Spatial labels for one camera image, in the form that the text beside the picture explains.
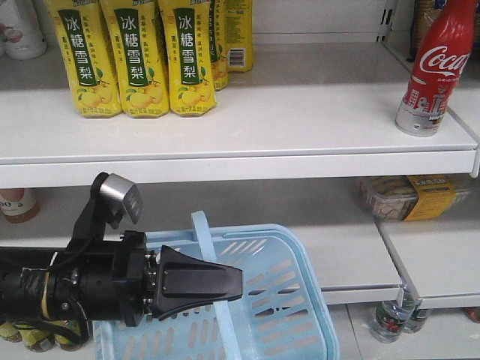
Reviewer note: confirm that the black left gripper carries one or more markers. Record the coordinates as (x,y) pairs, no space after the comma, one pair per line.
(114,281)

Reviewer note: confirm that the light blue plastic basket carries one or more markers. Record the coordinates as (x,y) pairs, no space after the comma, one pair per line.
(281,314)

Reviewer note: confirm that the red aluminium coke bottle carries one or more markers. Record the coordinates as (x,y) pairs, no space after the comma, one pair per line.
(439,63)

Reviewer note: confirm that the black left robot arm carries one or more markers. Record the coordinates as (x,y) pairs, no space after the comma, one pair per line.
(42,284)

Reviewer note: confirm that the orange C100 juice bottle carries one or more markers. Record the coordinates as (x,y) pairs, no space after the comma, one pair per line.
(19,204)

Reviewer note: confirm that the white metal shelving unit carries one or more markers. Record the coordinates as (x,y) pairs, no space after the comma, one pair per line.
(286,145)

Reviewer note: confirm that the yellow pear drink bottle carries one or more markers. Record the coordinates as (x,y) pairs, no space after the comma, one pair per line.
(86,50)
(137,43)
(186,32)

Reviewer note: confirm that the clear water bottle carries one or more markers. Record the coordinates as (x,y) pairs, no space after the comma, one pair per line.
(389,320)
(417,319)

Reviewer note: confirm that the clear cookie box yellow label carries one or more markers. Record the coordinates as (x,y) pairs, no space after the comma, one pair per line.
(414,197)

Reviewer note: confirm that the white peach drink bottle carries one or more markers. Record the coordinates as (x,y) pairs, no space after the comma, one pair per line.
(20,31)

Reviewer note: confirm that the biscuit pack blue label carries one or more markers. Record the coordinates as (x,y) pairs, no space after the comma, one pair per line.
(425,13)

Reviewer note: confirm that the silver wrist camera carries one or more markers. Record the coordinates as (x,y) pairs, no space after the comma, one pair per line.
(122,197)

